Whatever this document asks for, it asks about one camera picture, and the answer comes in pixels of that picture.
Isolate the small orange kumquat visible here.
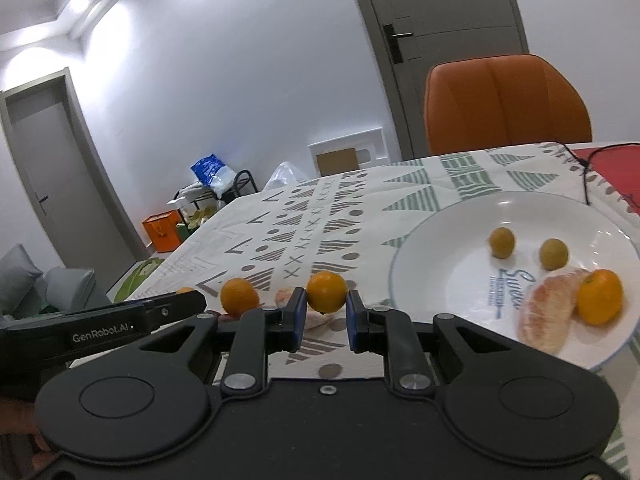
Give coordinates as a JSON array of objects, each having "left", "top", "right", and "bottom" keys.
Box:
[
  {"left": 306, "top": 271, "right": 348, "bottom": 314},
  {"left": 220, "top": 278, "right": 260, "bottom": 318}
]

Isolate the person's left hand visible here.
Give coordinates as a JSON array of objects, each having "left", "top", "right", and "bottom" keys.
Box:
[{"left": 1, "top": 398, "right": 54, "bottom": 479}]

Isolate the grey sofa cushion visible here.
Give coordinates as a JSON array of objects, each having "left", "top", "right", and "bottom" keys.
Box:
[{"left": 1, "top": 244, "right": 111, "bottom": 322}]

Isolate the patterned white tablecloth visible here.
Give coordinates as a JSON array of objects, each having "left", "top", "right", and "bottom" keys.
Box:
[{"left": 69, "top": 140, "right": 640, "bottom": 480}]

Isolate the green patterned rug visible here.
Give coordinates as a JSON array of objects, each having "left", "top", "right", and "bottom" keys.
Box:
[{"left": 107, "top": 257, "right": 164, "bottom": 302}]

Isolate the green box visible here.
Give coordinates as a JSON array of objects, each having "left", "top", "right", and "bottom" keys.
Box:
[{"left": 175, "top": 222, "right": 190, "bottom": 242}]

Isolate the black metal rack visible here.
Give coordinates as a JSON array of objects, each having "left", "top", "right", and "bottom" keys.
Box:
[{"left": 167, "top": 170, "right": 258, "bottom": 216}]

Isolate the grey side door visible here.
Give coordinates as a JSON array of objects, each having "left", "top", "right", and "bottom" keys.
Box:
[{"left": 1, "top": 68, "right": 149, "bottom": 292}]

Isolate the orange gift box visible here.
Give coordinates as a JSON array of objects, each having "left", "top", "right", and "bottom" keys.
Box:
[{"left": 142, "top": 210, "right": 182, "bottom": 254}]

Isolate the clear white plastic bag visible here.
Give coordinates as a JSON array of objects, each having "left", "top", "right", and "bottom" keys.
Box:
[{"left": 264, "top": 162, "right": 309, "bottom": 191}]

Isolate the green round fruit left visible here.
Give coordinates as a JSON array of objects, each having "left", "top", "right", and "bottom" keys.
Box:
[{"left": 488, "top": 226, "right": 515, "bottom": 259}]

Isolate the green round fruit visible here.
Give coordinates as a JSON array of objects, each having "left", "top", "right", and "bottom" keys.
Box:
[
  {"left": 488, "top": 226, "right": 515, "bottom": 259},
  {"left": 538, "top": 238, "right": 570, "bottom": 271}
]

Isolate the blue white plastic bag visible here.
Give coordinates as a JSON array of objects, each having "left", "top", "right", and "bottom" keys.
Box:
[{"left": 191, "top": 154, "right": 236, "bottom": 197}]

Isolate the white foam packaging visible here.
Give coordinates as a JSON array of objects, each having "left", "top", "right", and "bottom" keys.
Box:
[{"left": 308, "top": 128, "right": 390, "bottom": 177}]

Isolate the brown cardboard piece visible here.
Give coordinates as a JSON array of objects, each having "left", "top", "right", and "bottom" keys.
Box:
[{"left": 316, "top": 148, "right": 359, "bottom": 177}]

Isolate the white ceramic plate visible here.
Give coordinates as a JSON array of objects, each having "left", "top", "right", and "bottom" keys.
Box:
[{"left": 390, "top": 192, "right": 639, "bottom": 370}]

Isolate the green round fruit right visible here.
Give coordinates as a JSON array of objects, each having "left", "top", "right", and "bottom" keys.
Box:
[{"left": 538, "top": 238, "right": 570, "bottom": 271}]

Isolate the orange in plate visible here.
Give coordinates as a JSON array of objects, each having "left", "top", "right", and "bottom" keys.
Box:
[{"left": 576, "top": 269, "right": 624, "bottom": 326}]

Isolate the orange leather chair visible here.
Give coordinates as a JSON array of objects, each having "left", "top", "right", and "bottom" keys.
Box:
[{"left": 423, "top": 54, "right": 592, "bottom": 155}]

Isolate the red orange mat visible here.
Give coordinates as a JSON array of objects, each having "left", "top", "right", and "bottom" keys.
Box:
[{"left": 572, "top": 142, "right": 639, "bottom": 214}]

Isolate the black cable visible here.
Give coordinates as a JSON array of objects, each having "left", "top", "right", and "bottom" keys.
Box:
[{"left": 554, "top": 140, "right": 640, "bottom": 207}]

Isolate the grey door with handle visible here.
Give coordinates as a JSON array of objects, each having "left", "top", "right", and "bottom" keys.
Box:
[{"left": 356, "top": 0, "right": 528, "bottom": 159}]

